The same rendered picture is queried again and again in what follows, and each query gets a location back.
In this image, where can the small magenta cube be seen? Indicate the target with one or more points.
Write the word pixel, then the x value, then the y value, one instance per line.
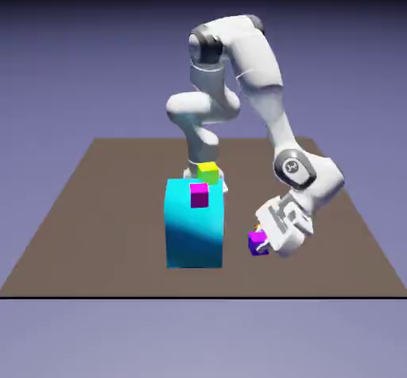
pixel 199 195

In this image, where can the large cyan box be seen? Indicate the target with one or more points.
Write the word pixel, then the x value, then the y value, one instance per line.
pixel 194 231

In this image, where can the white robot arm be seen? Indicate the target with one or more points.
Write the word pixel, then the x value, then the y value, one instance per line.
pixel 254 66

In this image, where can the small yellow-green cube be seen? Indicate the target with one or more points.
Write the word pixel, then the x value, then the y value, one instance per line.
pixel 208 173

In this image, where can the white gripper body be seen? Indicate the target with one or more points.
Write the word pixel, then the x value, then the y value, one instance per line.
pixel 279 228

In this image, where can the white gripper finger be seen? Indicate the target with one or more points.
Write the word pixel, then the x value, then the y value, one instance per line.
pixel 263 246

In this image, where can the small purple cube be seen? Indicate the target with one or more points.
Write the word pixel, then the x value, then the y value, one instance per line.
pixel 255 243

